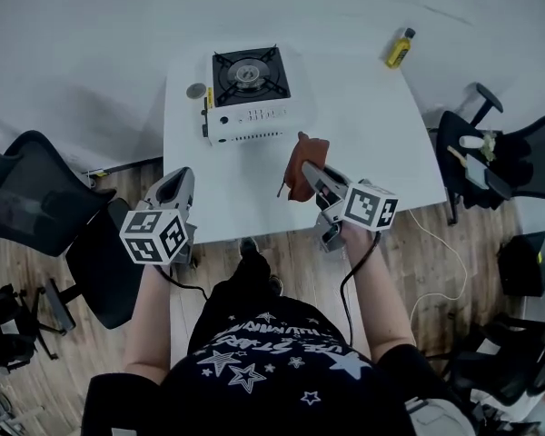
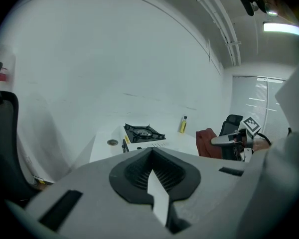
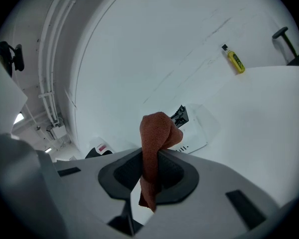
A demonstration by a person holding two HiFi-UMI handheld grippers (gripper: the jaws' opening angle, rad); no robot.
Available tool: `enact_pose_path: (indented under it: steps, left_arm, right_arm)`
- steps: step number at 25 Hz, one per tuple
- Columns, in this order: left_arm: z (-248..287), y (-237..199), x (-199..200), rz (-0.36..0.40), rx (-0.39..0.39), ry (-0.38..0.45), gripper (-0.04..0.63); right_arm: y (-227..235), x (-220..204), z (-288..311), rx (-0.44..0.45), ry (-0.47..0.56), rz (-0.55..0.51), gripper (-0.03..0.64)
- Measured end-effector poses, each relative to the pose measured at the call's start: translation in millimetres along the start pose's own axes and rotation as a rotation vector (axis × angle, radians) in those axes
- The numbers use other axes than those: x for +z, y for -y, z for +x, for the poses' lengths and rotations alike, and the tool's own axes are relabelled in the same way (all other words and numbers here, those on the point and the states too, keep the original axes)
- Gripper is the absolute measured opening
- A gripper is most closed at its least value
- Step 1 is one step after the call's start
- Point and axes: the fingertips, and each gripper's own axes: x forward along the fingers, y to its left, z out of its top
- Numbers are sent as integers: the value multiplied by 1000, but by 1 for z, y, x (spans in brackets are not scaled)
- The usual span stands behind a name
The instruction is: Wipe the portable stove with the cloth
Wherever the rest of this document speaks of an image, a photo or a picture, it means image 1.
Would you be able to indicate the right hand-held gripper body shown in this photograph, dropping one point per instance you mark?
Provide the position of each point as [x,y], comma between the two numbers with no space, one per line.
[368,207]

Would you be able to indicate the round grey table grommet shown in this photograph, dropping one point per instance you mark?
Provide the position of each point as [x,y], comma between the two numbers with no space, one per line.
[195,91]

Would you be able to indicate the pale green-white material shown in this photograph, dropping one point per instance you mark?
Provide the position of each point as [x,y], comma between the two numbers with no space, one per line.
[488,145]

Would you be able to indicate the yellow oil bottle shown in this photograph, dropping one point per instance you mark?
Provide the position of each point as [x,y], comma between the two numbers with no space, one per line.
[397,52]

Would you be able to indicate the black box with yellow sticker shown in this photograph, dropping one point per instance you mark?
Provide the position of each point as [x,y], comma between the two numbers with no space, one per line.
[524,266]

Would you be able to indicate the person's right shoe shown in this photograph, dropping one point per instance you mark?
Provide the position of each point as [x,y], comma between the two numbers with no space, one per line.
[275,285]

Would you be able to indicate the person's shoe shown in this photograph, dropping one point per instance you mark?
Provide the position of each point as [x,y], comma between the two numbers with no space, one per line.
[250,247]
[275,285]

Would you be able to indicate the person's black trousers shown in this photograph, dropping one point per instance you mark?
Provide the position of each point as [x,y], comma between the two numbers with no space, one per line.
[250,275]

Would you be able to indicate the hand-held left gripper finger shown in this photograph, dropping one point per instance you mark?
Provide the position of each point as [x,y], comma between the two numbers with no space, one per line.
[189,189]
[153,190]

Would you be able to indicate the black equipment stand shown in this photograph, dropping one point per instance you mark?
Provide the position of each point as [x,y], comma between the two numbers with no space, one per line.
[4,329]

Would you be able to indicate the person's black star-print shirt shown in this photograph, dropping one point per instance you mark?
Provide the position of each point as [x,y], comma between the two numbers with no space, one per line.
[272,379]

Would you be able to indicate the person's left forearm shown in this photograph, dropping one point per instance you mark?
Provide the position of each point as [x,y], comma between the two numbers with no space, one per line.
[147,325]

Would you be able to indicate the brown cloth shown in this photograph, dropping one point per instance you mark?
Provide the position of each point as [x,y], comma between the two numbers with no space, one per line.
[306,152]

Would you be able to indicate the white portable gas stove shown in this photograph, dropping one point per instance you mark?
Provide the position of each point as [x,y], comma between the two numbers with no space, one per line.
[254,121]

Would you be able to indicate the grey bag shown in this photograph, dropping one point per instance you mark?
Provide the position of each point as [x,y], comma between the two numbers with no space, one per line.
[436,420]

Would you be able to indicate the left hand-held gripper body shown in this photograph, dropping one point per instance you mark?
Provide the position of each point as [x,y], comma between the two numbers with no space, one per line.
[152,239]

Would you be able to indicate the person's left shoe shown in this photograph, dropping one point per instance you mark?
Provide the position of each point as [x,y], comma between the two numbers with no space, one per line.
[250,247]

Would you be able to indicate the small white bottle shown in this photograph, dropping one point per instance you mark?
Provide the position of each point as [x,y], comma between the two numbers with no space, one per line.
[470,141]

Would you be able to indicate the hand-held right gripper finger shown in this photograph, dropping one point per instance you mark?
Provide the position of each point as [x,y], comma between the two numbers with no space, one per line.
[322,184]
[341,179]

